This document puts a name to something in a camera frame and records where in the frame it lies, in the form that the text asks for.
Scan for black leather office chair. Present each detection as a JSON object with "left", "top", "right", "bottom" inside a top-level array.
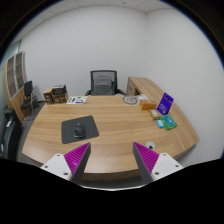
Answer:
[{"left": 0, "top": 108, "right": 24, "bottom": 161}]

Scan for wooden shelf unit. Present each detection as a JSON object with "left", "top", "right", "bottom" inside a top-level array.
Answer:
[{"left": 2, "top": 50, "right": 28, "bottom": 123}]

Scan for orange-brown cardboard box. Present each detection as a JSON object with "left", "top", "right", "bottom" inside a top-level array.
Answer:
[{"left": 139, "top": 99, "right": 158, "bottom": 112}]

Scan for dark grey mouse pad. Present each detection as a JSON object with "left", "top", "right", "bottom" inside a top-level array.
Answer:
[{"left": 60, "top": 115, "right": 100, "bottom": 145}]

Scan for black visitor chair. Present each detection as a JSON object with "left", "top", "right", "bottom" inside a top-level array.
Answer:
[{"left": 20, "top": 80, "right": 40, "bottom": 117}]

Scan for small brown printed carton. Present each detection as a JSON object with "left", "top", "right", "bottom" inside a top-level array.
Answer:
[{"left": 43, "top": 87, "right": 54, "bottom": 105}]

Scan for black mesh office chair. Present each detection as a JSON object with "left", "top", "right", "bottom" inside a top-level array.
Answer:
[{"left": 84, "top": 69, "right": 127, "bottom": 97}]

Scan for grey backpack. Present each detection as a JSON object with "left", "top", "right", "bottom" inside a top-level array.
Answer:
[{"left": 91, "top": 75, "right": 116, "bottom": 96}]

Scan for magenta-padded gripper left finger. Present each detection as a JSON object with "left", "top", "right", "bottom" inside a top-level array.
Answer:
[{"left": 41, "top": 142, "right": 92, "bottom": 186}]

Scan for large brown printed carton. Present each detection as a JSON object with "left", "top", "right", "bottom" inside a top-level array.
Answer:
[{"left": 52, "top": 93, "right": 70, "bottom": 105}]

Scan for purple pouch package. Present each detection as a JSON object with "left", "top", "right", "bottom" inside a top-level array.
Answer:
[{"left": 156, "top": 92, "right": 175, "bottom": 116}]

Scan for white leaflet with coloured print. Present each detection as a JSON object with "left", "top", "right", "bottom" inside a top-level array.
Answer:
[{"left": 66, "top": 95, "right": 89, "bottom": 105}]

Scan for wooden side desk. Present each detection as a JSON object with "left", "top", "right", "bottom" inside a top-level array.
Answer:
[{"left": 125, "top": 76, "right": 168, "bottom": 101}]

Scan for green packet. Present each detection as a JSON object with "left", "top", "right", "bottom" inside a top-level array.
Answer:
[{"left": 159, "top": 114, "right": 178, "bottom": 131}]

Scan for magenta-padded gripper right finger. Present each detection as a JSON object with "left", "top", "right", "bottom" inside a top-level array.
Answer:
[{"left": 132, "top": 142, "right": 184, "bottom": 186}]

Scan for black computer mouse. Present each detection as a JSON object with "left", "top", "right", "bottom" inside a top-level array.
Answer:
[{"left": 73, "top": 122, "right": 87, "bottom": 139}]

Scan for white round cable grommet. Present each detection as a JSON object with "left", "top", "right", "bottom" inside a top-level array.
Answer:
[{"left": 145, "top": 140, "right": 156, "bottom": 150}]

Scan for black box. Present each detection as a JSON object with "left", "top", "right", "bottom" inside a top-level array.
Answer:
[{"left": 51, "top": 84, "right": 67, "bottom": 96}]

